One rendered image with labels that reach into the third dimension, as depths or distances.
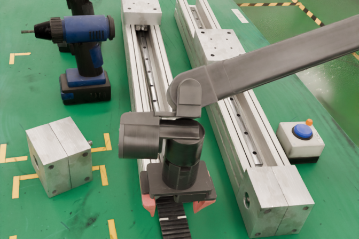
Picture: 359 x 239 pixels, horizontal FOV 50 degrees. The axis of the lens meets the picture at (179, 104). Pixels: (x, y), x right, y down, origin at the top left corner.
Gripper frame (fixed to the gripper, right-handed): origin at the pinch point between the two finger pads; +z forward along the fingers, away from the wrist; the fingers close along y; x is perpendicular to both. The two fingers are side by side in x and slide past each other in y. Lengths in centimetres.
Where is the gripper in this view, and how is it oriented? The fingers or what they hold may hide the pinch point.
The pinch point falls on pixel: (173, 209)
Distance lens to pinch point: 71.7
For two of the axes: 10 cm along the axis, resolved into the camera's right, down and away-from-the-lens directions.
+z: -1.0, 7.7, 6.3
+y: -9.8, 0.3, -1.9
